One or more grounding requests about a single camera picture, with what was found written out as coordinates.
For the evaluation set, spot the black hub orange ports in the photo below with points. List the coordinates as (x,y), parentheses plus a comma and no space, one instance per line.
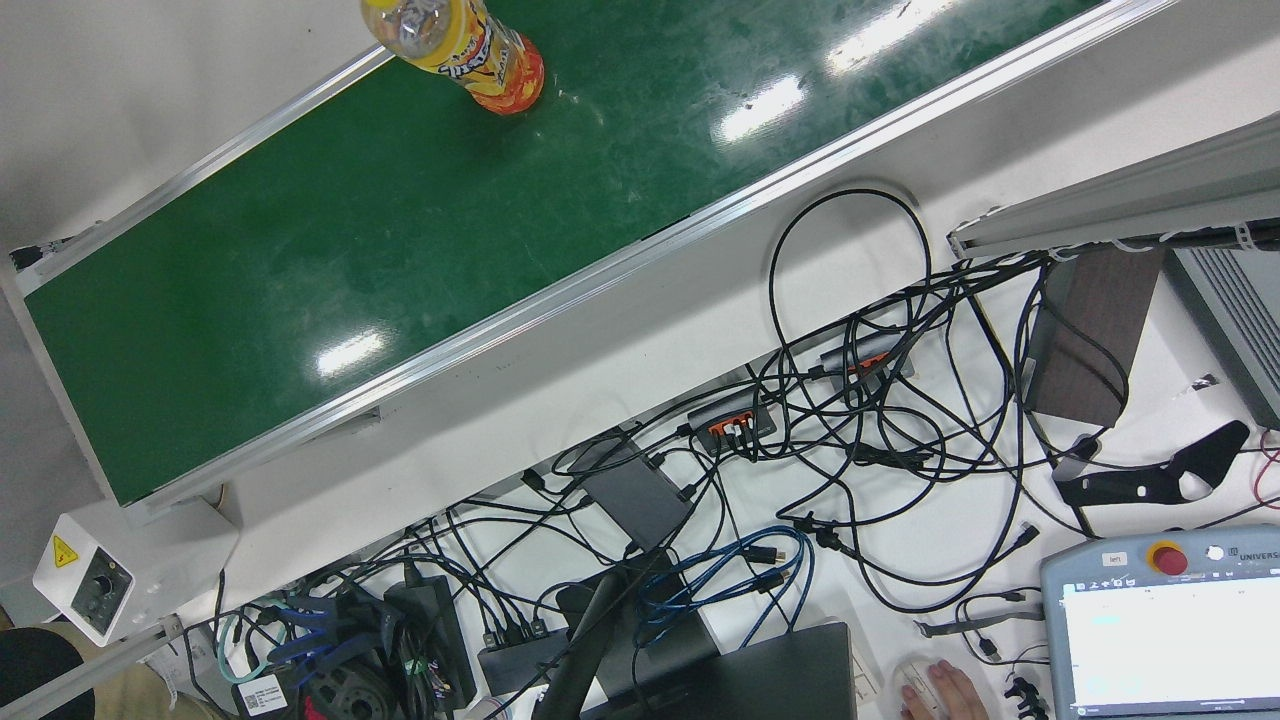
(735,420)
(865,360)

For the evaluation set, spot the dark grey docking box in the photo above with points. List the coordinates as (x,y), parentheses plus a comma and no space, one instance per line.
(640,495)

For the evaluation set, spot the green conveyor belt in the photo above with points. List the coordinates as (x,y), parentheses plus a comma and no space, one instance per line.
(400,250)

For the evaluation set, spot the plain black hub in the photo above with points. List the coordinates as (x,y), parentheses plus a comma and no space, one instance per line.
(520,660)

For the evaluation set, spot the black computer monitor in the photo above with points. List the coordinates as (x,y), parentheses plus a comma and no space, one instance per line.
(740,680)

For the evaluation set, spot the black power adapter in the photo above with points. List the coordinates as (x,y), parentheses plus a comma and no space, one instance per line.
(430,630)

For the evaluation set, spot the orange juice bottle yellow cap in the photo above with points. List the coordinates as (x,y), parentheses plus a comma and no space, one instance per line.
(470,45)

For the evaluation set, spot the white computer mouse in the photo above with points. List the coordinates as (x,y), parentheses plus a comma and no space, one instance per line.
(915,685)

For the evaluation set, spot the black machine part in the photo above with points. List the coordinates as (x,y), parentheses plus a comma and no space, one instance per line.
(330,670)

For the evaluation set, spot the dark brown wood block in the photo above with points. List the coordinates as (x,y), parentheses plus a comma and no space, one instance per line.
(1090,330)

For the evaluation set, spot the bystander bare hand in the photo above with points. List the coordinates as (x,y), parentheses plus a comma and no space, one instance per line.
(955,695)

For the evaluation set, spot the white conveyor control box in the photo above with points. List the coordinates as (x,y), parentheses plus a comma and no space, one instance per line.
(110,570)

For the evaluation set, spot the grey blue teach pendant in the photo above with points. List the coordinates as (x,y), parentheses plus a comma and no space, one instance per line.
(1160,640)

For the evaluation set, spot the black round part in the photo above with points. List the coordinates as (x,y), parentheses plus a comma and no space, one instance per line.
(35,675)

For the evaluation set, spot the aluminium camera post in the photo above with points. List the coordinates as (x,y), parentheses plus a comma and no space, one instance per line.
(1120,200)

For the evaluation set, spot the black metal bracket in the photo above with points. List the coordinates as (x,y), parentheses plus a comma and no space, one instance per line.
(1130,488)

